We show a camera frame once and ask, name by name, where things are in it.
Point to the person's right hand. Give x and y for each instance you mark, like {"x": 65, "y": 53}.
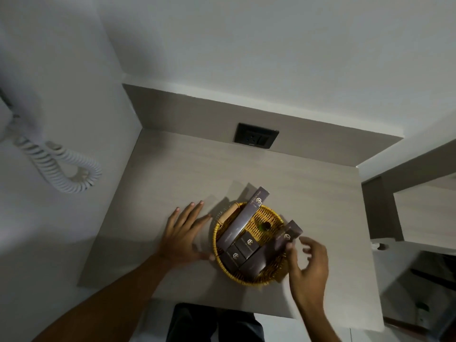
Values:
{"x": 311, "y": 277}

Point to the person's left hand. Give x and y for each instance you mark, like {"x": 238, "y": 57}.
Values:
{"x": 180, "y": 242}

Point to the person's left little finger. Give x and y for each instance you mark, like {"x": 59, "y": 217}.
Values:
{"x": 172, "y": 219}

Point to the person's left thumb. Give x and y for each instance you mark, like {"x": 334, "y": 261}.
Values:
{"x": 205, "y": 256}

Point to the person's left middle finger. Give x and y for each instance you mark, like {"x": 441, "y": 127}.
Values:
{"x": 196, "y": 213}

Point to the person's right thumb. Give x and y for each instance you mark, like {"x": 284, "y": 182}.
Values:
{"x": 291, "y": 254}

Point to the medium brown box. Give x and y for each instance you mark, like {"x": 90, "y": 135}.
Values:
{"x": 281, "y": 235}

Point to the person's left forearm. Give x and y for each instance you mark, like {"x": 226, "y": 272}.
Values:
{"x": 107, "y": 309}

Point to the person's right forearm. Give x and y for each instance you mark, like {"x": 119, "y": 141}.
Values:
{"x": 320, "y": 325}

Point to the small brown box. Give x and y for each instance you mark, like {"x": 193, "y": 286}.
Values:
{"x": 234, "y": 255}
{"x": 246, "y": 244}
{"x": 253, "y": 268}

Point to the light wooden comb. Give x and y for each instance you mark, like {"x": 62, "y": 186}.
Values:
{"x": 228, "y": 212}

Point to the dark green bottle cap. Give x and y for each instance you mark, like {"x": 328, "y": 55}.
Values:
{"x": 266, "y": 226}

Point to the yellow wicker basket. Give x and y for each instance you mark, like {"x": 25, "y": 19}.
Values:
{"x": 256, "y": 279}

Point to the long brown box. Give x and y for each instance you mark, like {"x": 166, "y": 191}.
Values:
{"x": 242, "y": 220}

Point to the person's dark trousers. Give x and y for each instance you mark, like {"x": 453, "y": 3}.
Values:
{"x": 213, "y": 324}

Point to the wooden framed mirror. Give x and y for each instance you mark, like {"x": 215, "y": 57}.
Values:
{"x": 424, "y": 210}

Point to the black wall socket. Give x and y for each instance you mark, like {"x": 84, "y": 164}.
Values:
{"x": 255, "y": 136}

